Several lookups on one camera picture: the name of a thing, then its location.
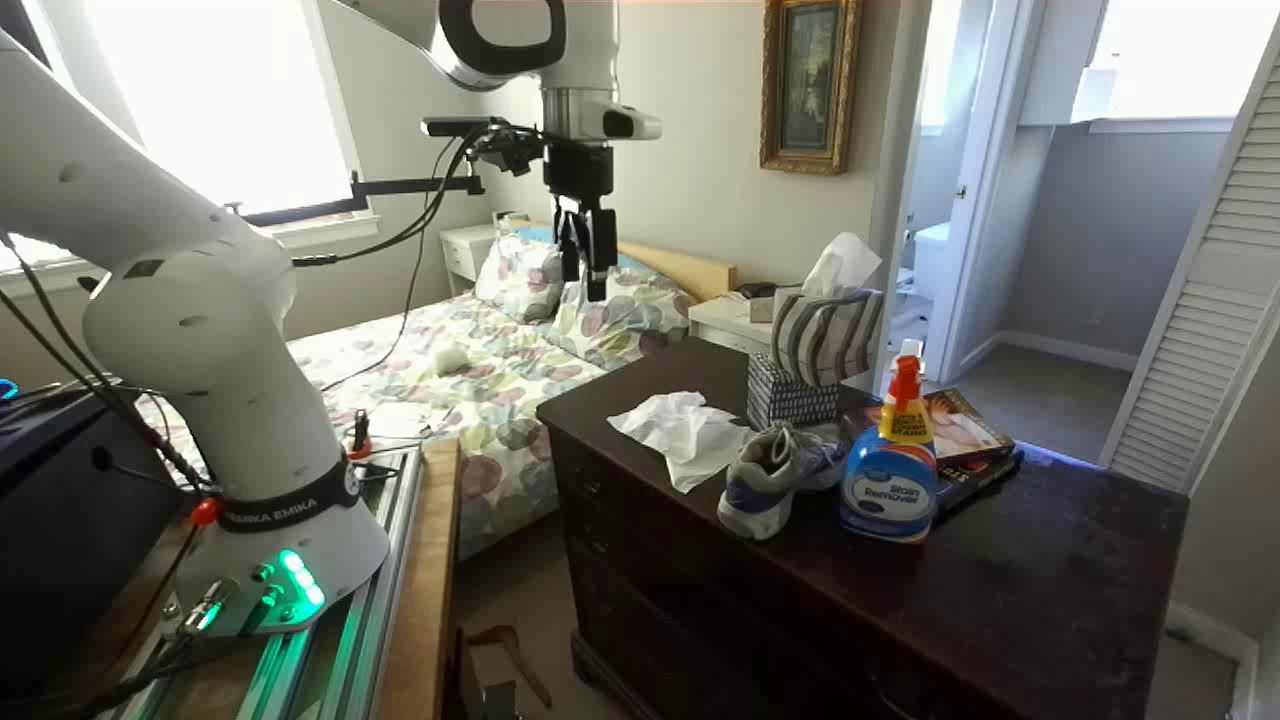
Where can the grey patterned box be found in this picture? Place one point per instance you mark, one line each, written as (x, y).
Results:
(785, 398)

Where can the cardboard piece on floor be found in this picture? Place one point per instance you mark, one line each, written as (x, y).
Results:
(497, 674)

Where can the spray bottle with orange nozzle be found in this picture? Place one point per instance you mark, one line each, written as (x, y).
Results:
(888, 481)

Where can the bed with floral bedspread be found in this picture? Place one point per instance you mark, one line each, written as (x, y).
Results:
(453, 374)

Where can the aluminium mounting rail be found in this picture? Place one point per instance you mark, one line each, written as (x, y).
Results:
(361, 627)

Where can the white tissue in box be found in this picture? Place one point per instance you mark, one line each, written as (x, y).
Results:
(843, 265)

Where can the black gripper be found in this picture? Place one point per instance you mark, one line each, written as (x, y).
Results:
(576, 170)

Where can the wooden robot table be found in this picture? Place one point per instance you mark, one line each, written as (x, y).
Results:
(425, 585)

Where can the crumpled white tissue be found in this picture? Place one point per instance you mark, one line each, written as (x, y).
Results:
(682, 434)

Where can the dark wooden dresser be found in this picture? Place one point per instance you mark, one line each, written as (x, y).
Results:
(1015, 585)

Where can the black control box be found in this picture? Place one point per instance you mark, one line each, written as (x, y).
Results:
(65, 532)

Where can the large floral pillow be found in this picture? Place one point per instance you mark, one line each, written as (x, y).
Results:
(627, 314)

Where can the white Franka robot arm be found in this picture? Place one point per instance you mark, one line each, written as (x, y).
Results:
(203, 335)

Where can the small floral pillow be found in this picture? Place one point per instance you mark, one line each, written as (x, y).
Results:
(520, 273)

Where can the wooden headboard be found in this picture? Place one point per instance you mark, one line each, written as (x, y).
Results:
(682, 268)

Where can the grey and white sneaker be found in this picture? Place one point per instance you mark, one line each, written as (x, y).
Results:
(765, 481)

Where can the glossy book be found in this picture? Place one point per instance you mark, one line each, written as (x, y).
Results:
(963, 443)

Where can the white open door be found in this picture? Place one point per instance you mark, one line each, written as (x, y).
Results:
(983, 187)

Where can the gold framed picture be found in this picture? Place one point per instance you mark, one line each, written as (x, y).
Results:
(804, 85)

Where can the black camera on boom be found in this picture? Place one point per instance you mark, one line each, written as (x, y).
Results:
(453, 125)

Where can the bright window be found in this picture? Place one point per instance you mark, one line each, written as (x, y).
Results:
(213, 102)

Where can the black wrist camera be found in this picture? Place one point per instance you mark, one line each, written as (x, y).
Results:
(515, 146)

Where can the white nightstand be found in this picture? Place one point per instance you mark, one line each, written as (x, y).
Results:
(466, 249)

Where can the black camera boom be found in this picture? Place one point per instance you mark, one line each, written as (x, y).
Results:
(401, 187)

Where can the white louvered closet door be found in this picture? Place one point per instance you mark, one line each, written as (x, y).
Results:
(1206, 307)

